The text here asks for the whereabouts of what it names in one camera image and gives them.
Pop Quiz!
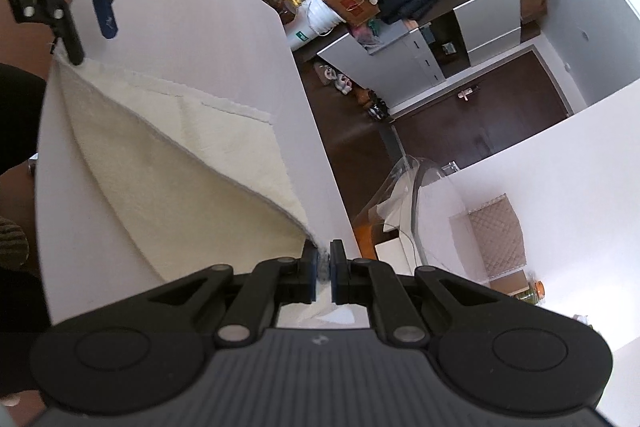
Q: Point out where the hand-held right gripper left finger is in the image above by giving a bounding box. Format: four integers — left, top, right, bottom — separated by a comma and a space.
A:
145, 239, 319, 349

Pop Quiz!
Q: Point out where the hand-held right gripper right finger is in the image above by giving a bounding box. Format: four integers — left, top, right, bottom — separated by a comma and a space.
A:
330, 239, 506, 349

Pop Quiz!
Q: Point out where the cream towel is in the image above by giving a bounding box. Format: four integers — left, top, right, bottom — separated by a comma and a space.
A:
50, 56, 328, 284

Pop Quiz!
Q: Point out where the orange box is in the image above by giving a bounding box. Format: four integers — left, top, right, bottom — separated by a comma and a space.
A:
352, 214, 401, 260

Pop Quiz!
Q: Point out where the white low cabinet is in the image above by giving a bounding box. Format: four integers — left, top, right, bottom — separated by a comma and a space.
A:
375, 232, 426, 278

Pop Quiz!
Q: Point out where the transparent chair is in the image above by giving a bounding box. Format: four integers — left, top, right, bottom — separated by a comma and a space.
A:
352, 154, 496, 288

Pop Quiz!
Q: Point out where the person's black clothing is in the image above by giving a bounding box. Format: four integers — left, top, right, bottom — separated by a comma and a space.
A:
0, 62, 53, 408

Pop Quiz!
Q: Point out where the beige quilted cushion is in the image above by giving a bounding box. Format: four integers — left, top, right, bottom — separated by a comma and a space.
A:
450, 193, 528, 283

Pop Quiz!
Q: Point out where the glass jar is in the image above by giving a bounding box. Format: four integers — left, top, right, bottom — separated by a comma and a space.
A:
515, 279, 546, 305

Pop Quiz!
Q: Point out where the dark wooden door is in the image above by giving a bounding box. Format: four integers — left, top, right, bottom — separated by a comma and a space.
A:
395, 47, 573, 170

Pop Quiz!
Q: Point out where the white plastic bucket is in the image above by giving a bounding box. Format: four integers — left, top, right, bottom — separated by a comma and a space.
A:
285, 0, 347, 52

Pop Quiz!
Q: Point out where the grey cabinet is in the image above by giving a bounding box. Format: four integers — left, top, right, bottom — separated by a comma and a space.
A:
317, 0, 523, 110

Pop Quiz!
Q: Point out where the pink cloth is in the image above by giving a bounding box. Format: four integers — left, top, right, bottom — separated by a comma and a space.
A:
352, 19, 388, 52

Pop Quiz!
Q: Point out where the small cardboard box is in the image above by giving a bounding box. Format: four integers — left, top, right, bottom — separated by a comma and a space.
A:
520, 0, 550, 25

